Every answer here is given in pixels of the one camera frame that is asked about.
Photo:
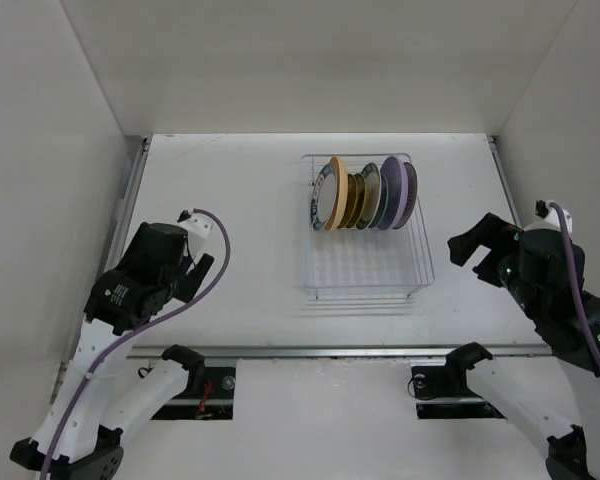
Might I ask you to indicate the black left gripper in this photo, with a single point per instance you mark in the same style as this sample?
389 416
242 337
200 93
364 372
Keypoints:
193 277

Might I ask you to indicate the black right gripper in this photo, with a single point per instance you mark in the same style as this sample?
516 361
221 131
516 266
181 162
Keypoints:
492 231

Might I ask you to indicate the small dark teal plate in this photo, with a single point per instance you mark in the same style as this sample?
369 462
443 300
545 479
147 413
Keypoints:
384 200

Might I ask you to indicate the green rim white plate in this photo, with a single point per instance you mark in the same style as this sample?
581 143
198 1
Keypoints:
371 175

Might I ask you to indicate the lavender purple plate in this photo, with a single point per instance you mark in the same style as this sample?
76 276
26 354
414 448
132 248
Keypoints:
394 170

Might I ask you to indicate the yellow brown plate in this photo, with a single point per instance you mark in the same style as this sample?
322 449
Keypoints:
352 200
362 195

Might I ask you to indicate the blue patterned white plate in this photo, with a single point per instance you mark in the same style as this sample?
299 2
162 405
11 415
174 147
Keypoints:
323 197

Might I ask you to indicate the tan beige plate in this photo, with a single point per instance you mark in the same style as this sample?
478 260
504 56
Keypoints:
340 202

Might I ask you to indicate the orange sunburst white plate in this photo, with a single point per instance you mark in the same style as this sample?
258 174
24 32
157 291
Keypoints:
412 193

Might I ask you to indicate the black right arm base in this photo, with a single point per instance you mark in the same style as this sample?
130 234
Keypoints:
440 396

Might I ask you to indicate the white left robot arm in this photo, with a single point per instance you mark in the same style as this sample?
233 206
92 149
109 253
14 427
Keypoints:
87 428

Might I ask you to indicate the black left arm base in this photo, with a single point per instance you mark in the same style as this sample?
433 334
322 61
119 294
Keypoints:
212 400

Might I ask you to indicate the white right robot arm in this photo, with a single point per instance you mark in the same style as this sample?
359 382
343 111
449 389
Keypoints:
570 449

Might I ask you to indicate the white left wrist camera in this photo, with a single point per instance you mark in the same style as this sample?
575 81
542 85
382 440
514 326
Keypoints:
198 228

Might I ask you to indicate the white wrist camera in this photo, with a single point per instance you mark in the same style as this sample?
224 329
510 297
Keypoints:
551 218
198 228

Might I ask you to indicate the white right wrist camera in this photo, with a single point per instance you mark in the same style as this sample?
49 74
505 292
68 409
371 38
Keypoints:
551 218

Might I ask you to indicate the clear wire dish rack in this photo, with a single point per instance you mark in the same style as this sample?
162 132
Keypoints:
348 262

